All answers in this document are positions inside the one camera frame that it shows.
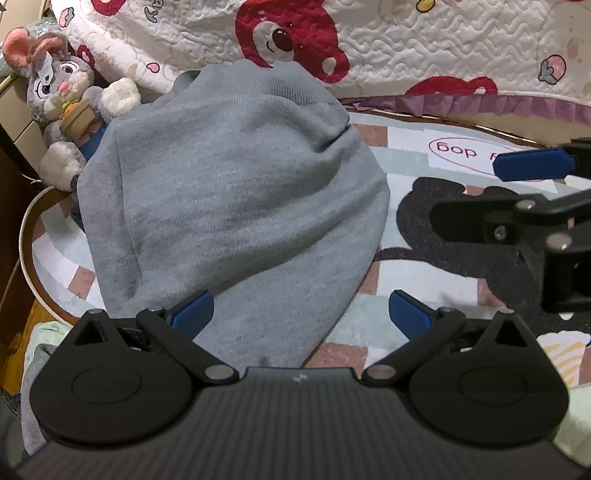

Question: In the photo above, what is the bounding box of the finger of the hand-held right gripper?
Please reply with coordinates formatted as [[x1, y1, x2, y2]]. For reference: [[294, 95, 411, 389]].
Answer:
[[492, 138, 591, 182], [429, 186, 591, 246]]

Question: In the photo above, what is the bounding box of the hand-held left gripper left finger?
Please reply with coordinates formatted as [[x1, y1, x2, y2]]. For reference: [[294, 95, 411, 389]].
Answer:
[[60, 290, 241, 385]]

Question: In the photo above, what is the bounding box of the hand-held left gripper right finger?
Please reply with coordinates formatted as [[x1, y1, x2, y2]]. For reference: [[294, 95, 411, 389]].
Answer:
[[361, 290, 539, 387]]

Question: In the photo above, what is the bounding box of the grey knit sweater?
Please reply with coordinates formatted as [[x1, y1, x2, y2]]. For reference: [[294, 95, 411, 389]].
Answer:
[[76, 59, 392, 370]]

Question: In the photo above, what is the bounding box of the checked printed rug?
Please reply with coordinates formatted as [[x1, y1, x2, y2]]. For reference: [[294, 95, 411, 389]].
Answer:
[[21, 107, 591, 370]]

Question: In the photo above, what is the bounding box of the white quilt with red bears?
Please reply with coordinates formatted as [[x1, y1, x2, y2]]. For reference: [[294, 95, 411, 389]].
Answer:
[[50, 0, 591, 116]]

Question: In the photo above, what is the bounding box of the grey garment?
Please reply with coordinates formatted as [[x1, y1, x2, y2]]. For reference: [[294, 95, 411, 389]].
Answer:
[[19, 344, 58, 455]]

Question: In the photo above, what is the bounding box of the wooden cabinet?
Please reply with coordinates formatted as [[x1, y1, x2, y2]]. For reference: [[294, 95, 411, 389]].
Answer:
[[0, 60, 49, 384]]

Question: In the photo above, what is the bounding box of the grey plush rabbit toy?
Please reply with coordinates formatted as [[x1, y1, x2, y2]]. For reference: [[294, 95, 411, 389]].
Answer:
[[2, 28, 141, 192]]

